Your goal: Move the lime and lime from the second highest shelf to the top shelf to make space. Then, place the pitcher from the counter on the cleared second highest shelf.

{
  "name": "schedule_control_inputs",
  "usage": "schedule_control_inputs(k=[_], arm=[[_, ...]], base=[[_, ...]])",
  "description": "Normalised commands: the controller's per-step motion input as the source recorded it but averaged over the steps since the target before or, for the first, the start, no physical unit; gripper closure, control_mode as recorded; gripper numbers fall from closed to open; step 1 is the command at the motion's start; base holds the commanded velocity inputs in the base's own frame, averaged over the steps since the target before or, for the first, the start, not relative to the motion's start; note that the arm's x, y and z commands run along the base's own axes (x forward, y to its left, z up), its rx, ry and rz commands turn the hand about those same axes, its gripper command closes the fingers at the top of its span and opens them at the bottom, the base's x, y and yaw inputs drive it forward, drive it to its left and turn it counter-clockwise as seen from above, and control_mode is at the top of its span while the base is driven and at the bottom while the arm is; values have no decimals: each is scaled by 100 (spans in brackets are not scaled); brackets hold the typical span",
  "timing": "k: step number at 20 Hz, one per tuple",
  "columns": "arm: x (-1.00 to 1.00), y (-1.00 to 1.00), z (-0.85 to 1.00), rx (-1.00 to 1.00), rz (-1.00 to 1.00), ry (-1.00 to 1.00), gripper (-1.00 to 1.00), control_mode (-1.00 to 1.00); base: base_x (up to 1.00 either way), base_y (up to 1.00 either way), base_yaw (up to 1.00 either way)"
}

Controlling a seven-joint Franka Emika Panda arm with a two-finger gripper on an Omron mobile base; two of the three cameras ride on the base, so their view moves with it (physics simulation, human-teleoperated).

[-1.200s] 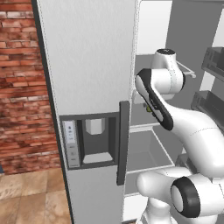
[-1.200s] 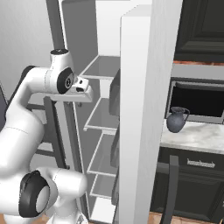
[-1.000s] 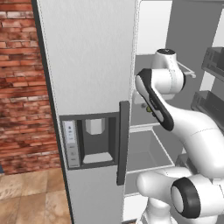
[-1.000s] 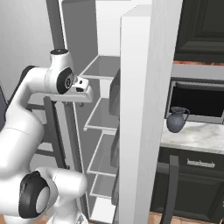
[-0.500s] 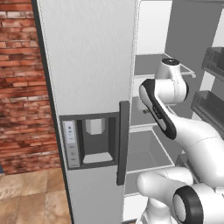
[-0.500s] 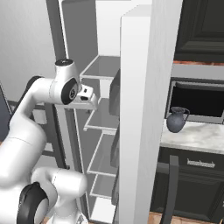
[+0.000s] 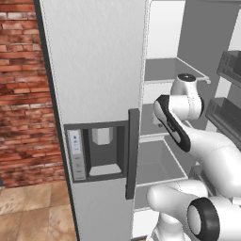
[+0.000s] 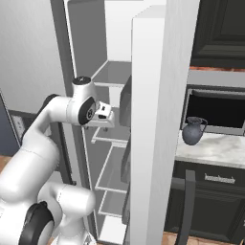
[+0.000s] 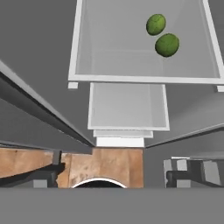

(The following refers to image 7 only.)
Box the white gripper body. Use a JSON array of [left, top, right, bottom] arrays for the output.
[[153, 108, 164, 128]]

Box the dark grey fridge door handle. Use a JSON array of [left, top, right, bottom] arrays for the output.
[[124, 107, 141, 201]]

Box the grey fridge cabinet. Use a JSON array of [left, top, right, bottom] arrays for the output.
[[33, 0, 241, 241]]

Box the glass fridge shelf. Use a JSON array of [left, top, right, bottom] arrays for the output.
[[135, 139, 189, 188], [143, 56, 212, 85]]

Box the dark grey door bin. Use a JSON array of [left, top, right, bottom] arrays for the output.
[[205, 97, 241, 150], [216, 50, 241, 89]]

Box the grey fridge door with dispenser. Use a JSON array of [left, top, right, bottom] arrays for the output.
[[39, 0, 149, 241]]

